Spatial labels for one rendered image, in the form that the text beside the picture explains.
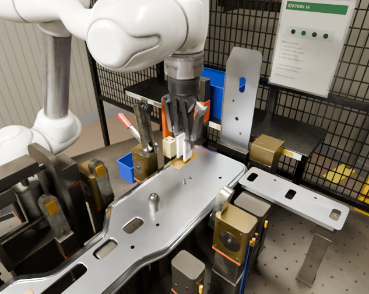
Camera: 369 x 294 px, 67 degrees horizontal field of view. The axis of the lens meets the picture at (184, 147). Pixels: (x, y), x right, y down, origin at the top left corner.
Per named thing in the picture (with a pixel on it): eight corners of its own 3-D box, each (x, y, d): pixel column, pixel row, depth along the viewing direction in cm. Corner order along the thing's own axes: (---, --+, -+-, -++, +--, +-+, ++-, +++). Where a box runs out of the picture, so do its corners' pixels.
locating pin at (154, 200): (155, 217, 74) (153, 199, 70) (146, 212, 76) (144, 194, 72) (163, 210, 76) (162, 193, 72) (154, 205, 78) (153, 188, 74)
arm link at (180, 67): (186, 58, 56) (186, 86, 59) (212, 48, 62) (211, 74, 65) (154, 49, 61) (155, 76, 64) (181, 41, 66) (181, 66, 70)
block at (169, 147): (172, 221, 109) (169, 143, 89) (166, 217, 111) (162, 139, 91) (178, 216, 112) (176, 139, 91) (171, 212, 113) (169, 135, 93)
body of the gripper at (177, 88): (159, 74, 64) (161, 111, 69) (187, 83, 60) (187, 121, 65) (179, 66, 69) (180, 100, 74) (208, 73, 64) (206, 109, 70)
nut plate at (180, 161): (179, 170, 75) (179, 166, 74) (169, 164, 77) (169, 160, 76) (198, 155, 80) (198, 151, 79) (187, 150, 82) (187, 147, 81)
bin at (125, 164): (132, 184, 127) (130, 169, 122) (118, 175, 132) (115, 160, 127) (150, 172, 134) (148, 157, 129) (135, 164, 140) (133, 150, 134)
